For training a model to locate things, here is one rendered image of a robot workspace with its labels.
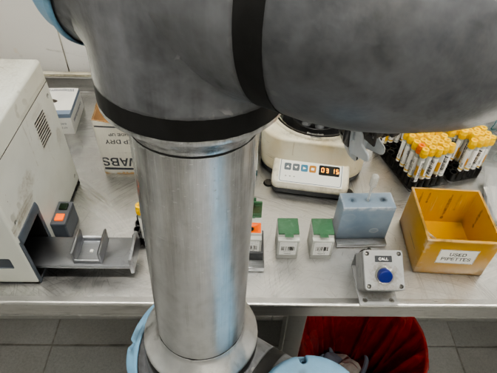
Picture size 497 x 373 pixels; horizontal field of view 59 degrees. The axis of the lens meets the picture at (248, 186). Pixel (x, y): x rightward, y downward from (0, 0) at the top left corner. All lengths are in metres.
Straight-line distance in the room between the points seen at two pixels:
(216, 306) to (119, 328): 1.47
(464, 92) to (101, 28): 0.16
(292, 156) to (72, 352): 1.18
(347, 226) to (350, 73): 0.73
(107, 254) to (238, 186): 0.59
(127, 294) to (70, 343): 1.02
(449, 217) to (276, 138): 0.40
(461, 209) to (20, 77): 0.86
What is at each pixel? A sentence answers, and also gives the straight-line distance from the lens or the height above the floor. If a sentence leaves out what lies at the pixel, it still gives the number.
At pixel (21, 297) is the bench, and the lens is 0.90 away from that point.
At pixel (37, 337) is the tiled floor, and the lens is 1.91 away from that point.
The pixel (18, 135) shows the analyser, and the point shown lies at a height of 1.12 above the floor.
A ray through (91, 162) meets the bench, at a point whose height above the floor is 0.88.
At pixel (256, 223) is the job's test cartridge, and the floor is 0.95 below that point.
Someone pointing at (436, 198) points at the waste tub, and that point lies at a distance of 0.96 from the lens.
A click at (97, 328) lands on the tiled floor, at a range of 1.85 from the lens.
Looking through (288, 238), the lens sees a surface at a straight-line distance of 0.83.
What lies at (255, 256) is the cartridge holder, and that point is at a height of 0.90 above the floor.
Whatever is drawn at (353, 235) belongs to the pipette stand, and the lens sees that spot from 0.91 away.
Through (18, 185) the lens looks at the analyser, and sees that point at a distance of 0.81.
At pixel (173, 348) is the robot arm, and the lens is 0.44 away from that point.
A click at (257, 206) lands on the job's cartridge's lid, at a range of 0.82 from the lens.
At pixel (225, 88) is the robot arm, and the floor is 1.47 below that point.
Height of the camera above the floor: 1.58
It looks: 45 degrees down
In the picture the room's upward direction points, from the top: 2 degrees clockwise
